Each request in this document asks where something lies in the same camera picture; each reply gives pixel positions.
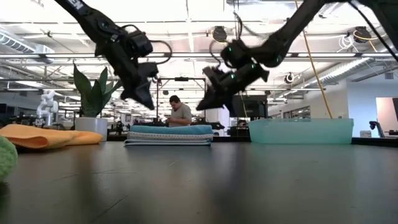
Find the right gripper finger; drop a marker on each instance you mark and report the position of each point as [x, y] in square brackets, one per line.
[229, 104]
[211, 99]

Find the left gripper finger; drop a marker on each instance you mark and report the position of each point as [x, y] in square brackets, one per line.
[146, 88]
[136, 96]

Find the bright blue microfiber towel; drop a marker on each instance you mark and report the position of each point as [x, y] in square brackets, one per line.
[171, 129]

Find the white microfiber towel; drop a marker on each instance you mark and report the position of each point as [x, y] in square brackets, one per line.
[171, 136]

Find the light blue microfiber towel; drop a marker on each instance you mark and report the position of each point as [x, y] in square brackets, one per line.
[168, 142]

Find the orange yellow microfiber towel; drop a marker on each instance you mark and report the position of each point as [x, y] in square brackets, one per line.
[46, 137]

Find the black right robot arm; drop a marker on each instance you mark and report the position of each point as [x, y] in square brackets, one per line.
[289, 31]

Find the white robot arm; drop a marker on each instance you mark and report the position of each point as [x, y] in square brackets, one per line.
[47, 107]

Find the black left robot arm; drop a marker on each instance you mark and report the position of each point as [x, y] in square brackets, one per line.
[93, 21]

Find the green microfiber towel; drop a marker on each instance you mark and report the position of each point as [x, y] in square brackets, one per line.
[6, 158]

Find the black monitor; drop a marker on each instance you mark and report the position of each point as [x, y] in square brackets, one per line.
[253, 107]

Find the person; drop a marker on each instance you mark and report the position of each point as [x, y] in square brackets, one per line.
[180, 115]

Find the artificial plant in white pot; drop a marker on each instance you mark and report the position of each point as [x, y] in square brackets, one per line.
[90, 127]

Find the teal plastic bin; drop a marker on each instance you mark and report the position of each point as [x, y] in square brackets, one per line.
[298, 130]

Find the white box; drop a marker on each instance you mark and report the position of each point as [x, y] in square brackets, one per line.
[365, 133]

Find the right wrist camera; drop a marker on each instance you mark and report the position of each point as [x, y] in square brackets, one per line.
[214, 77]

